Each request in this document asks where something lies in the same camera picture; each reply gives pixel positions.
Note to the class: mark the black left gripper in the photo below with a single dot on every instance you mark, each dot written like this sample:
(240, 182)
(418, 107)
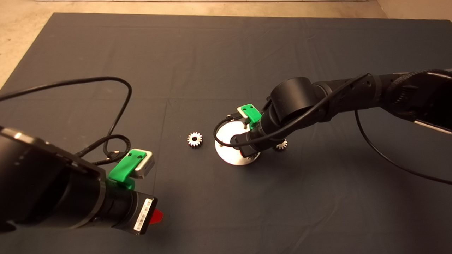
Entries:
(143, 213)

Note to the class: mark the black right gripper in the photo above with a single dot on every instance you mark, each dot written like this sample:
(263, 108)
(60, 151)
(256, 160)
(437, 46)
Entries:
(257, 143)

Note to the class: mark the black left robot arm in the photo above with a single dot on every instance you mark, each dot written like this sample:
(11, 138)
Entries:
(49, 187)

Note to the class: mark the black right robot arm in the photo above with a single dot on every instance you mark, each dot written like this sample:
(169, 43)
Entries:
(296, 97)

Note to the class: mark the round metal carrier plate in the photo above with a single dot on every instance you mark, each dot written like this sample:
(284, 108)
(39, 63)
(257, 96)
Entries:
(226, 155)

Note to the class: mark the dark grey table cloth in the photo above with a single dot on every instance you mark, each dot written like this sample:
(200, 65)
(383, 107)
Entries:
(226, 53)

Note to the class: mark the green right camera mount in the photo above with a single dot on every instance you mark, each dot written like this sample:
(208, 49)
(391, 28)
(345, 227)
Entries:
(253, 114)

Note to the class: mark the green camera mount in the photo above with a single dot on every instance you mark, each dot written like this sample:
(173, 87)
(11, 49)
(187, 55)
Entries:
(253, 114)
(123, 168)

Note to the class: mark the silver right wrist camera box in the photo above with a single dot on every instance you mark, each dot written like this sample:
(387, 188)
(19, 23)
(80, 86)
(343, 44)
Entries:
(242, 112)

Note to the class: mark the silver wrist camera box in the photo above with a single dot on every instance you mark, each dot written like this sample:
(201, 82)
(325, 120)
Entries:
(146, 167)
(242, 112)

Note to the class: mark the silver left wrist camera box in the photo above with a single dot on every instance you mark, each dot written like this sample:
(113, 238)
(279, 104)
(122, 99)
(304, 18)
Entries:
(146, 167)

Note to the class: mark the green left camera mount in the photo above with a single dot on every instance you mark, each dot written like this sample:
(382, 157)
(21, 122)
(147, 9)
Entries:
(123, 168)

